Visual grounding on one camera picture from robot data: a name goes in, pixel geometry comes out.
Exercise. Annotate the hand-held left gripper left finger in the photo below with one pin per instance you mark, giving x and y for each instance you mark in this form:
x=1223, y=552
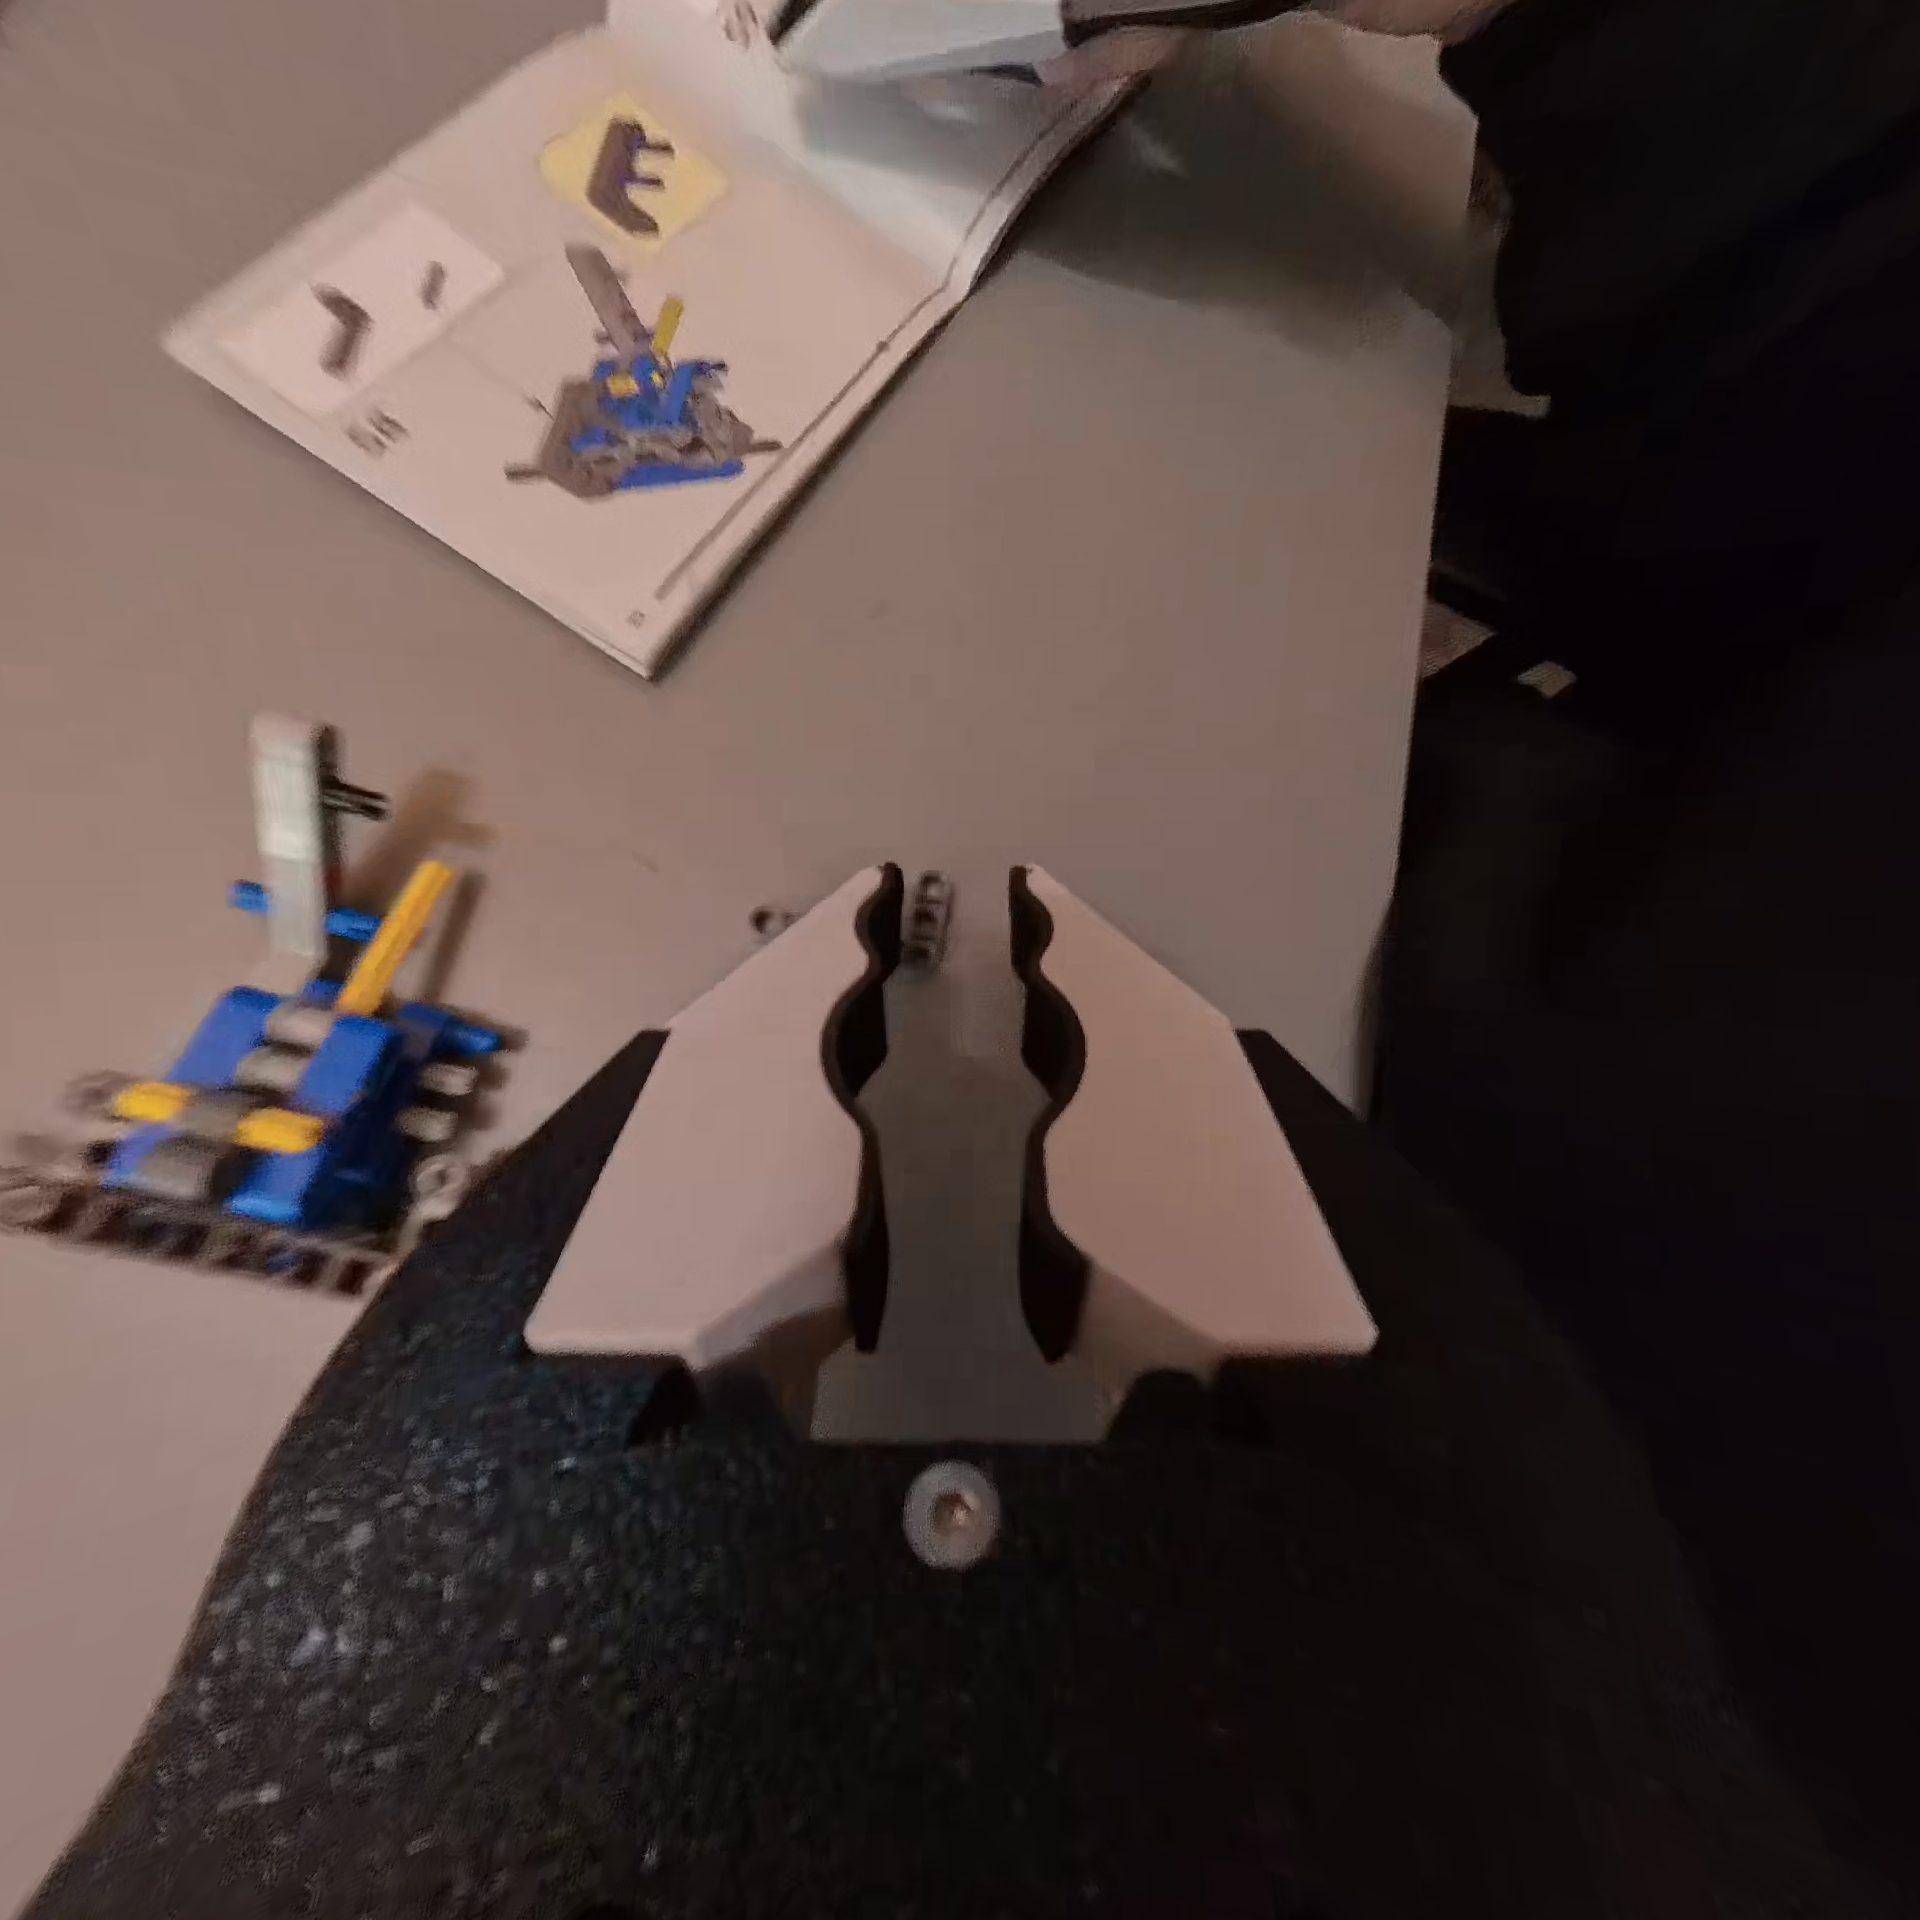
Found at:
x=708, y=1188

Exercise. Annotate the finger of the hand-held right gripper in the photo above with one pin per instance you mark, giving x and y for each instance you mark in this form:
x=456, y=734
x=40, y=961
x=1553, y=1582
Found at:
x=918, y=42

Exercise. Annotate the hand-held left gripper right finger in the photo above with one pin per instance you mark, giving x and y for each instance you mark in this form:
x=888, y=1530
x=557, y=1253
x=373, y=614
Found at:
x=1186, y=1201

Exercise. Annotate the dark grey lego beam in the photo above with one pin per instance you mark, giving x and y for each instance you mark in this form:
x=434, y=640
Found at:
x=931, y=918

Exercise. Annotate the lego instruction booklet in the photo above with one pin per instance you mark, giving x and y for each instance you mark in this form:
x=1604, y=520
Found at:
x=633, y=377

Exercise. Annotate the blue and grey lego model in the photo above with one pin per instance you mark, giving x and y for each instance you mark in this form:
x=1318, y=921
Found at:
x=289, y=1099

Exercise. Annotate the person's dark clothing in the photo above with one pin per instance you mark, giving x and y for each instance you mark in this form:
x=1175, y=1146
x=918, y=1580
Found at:
x=1679, y=1049

